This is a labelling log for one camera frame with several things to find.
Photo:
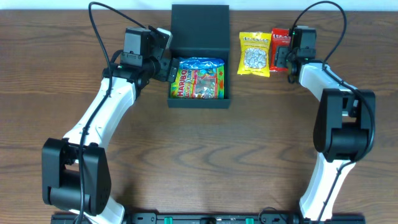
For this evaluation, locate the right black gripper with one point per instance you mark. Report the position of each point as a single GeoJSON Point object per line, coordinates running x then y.
{"type": "Point", "coordinates": [280, 57]}

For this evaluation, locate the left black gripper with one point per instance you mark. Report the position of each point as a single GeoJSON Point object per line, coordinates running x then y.
{"type": "Point", "coordinates": [171, 70]}

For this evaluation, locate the red Hacks candy bag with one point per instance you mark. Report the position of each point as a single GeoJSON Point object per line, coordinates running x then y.
{"type": "Point", "coordinates": [280, 42]}

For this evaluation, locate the yellow Hacks candy bag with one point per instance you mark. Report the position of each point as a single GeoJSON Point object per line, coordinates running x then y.
{"type": "Point", "coordinates": [254, 58]}

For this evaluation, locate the blue Oreo cookie pack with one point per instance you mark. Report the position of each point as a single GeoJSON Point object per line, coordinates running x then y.
{"type": "Point", "coordinates": [198, 63]}

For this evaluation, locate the Haribo worms gummy bag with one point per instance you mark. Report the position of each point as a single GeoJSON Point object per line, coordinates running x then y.
{"type": "Point", "coordinates": [205, 83]}

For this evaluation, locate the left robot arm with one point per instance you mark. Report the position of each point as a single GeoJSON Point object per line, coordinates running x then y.
{"type": "Point", "coordinates": [75, 172]}

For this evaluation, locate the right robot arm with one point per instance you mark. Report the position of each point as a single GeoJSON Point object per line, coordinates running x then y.
{"type": "Point", "coordinates": [344, 127]}

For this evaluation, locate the dark green open box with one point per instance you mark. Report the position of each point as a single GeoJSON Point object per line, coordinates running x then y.
{"type": "Point", "coordinates": [201, 31]}

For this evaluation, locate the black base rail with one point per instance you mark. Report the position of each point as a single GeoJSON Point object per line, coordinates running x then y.
{"type": "Point", "coordinates": [268, 218]}

